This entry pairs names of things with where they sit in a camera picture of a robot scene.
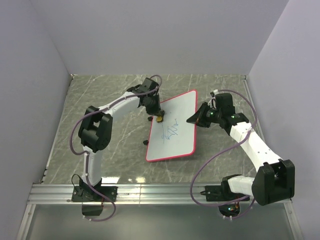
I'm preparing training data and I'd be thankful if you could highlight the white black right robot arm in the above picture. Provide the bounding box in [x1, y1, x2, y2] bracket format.
[187, 102, 295, 206]

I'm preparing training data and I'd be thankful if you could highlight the pink framed whiteboard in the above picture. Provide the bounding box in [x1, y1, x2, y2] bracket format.
[145, 89, 198, 163]

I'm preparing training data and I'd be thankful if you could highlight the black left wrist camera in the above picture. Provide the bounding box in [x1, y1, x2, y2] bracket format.
[140, 77, 159, 93]

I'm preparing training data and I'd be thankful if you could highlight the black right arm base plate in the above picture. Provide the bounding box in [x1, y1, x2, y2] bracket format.
[200, 185, 250, 202]

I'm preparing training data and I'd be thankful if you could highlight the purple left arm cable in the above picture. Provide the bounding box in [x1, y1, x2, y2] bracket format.
[69, 73, 163, 223]

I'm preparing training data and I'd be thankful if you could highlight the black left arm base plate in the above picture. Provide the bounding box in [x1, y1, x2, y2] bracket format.
[71, 186, 118, 203]

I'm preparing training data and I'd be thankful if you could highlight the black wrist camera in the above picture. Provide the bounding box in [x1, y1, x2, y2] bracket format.
[140, 77, 159, 93]
[215, 93, 236, 116]

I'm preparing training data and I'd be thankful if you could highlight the yellow black bone eraser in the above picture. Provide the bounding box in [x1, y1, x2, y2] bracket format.
[155, 113, 164, 123]

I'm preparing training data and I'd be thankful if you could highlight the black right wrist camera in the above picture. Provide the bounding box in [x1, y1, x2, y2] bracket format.
[215, 93, 236, 116]

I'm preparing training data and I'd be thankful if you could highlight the aluminium mounting rail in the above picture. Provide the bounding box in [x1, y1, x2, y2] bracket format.
[26, 182, 293, 206]

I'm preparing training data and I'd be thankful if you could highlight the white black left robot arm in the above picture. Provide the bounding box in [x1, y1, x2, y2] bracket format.
[75, 78, 165, 201]

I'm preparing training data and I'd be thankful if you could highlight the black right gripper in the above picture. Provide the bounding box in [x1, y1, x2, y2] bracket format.
[187, 102, 222, 129]

